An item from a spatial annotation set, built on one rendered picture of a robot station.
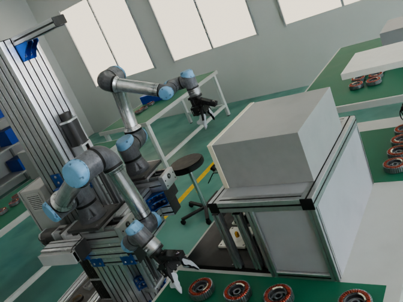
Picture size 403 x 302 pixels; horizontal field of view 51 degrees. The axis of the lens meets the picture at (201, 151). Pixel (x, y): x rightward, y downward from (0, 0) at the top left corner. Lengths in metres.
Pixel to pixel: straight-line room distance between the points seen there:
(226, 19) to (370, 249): 5.61
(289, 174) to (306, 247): 0.28
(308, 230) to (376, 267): 0.29
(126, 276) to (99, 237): 0.51
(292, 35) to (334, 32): 0.61
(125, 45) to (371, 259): 7.11
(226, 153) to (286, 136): 0.27
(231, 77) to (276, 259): 5.74
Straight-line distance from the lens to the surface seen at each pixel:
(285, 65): 6.81
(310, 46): 6.60
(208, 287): 1.83
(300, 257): 1.68
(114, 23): 8.33
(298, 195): 1.51
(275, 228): 1.63
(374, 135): 2.67
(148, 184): 2.60
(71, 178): 1.82
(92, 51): 8.95
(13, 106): 2.48
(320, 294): 1.65
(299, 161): 1.54
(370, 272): 1.69
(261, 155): 1.58
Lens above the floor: 1.85
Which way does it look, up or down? 19 degrees down
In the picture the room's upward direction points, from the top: 23 degrees counter-clockwise
